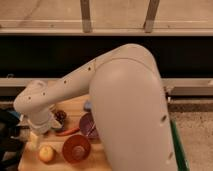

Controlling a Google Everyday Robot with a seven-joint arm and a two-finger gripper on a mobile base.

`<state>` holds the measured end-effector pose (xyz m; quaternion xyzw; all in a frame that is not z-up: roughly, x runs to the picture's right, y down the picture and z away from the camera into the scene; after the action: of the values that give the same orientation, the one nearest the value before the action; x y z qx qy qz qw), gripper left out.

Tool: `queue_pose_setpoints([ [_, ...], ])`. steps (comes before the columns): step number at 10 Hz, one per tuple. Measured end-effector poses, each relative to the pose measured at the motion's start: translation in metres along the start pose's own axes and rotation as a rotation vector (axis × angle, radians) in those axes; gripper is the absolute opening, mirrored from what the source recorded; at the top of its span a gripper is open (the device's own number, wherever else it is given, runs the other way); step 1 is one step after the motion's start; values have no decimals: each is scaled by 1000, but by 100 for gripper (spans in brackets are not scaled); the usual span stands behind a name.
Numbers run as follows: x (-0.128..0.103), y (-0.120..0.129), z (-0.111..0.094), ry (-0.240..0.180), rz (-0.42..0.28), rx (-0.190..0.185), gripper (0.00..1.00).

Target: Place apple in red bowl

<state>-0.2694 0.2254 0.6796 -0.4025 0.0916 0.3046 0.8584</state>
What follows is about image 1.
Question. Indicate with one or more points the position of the bunch of dark grapes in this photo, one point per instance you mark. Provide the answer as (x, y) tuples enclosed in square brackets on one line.
[(60, 116)]

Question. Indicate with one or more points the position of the red chili pepper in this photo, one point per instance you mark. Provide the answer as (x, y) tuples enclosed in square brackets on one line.
[(68, 132)]

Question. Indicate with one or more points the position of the black object at left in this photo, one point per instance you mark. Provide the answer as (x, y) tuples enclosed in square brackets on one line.
[(10, 147)]

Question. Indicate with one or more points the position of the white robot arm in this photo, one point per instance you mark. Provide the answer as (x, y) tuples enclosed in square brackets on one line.
[(128, 106)]

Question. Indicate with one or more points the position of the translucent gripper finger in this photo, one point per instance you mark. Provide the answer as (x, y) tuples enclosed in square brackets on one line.
[(56, 126), (34, 141)]

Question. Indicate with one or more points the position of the red bowl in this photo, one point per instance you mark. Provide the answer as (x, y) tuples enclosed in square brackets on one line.
[(76, 149)]

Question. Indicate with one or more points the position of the green tray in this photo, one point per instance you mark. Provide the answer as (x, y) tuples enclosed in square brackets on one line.
[(181, 160)]

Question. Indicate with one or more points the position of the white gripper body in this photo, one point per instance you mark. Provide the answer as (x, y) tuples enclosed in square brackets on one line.
[(41, 127)]

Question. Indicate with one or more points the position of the yellow apple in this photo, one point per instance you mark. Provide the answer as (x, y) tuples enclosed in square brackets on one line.
[(46, 154)]

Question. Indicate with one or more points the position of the blue sponge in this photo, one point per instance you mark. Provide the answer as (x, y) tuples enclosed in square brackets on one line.
[(87, 106)]

